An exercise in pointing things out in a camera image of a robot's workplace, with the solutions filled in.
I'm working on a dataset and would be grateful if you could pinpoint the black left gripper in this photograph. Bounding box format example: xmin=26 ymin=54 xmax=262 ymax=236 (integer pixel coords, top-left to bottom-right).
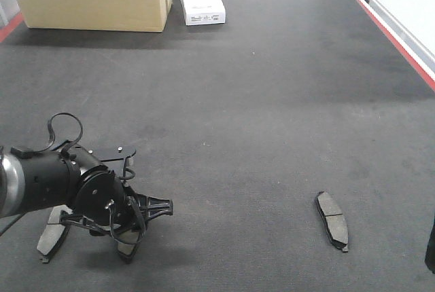
xmin=58 ymin=144 xmax=175 ymax=236

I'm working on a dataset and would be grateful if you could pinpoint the grey brake pad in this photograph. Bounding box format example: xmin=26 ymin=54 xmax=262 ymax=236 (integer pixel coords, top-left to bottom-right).
xmin=315 ymin=191 xmax=349 ymax=253
xmin=37 ymin=205 xmax=71 ymax=264
xmin=116 ymin=230 xmax=143 ymax=264

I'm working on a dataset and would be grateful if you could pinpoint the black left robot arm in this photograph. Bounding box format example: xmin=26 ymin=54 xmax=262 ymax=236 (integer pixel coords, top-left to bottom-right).
xmin=1 ymin=145 xmax=173 ymax=236

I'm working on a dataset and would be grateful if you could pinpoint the dark grey conveyor belt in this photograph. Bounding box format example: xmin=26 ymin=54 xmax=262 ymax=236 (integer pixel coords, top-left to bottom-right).
xmin=1 ymin=0 xmax=434 ymax=291

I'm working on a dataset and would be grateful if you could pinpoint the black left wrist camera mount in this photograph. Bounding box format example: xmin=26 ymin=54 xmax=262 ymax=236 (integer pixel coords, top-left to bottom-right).
xmin=92 ymin=146 xmax=137 ymax=166

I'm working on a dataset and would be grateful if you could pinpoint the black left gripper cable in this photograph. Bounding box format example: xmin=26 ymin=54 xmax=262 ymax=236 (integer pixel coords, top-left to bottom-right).
xmin=46 ymin=111 xmax=84 ymax=154

